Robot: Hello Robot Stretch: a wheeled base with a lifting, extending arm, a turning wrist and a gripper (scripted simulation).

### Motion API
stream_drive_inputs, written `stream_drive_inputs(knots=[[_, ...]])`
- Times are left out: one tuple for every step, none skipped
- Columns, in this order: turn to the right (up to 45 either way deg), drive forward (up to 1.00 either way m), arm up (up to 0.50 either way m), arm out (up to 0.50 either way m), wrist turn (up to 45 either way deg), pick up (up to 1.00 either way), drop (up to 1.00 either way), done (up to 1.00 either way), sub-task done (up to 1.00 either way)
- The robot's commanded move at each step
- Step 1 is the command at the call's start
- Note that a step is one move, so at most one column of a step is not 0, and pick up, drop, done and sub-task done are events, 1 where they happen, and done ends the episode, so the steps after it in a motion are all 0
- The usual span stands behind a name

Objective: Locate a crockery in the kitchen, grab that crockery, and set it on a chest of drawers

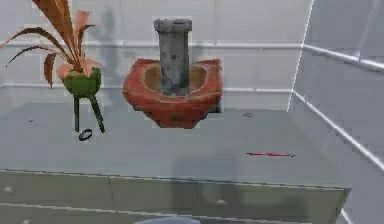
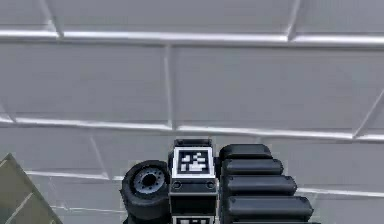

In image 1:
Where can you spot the house plant in green pot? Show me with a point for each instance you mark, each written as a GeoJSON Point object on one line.
{"type": "Point", "coordinates": [81, 83]}

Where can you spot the grey chest of drawers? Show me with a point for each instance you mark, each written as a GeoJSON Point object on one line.
{"type": "Point", "coordinates": [166, 156]}

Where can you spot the red pen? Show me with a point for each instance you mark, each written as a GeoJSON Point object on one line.
{"type": "Point", "coordinates": [270, 154]}

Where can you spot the red bowl with grey post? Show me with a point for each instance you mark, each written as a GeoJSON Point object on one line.
{"type": "Point", "coordinates": [173, 100]}

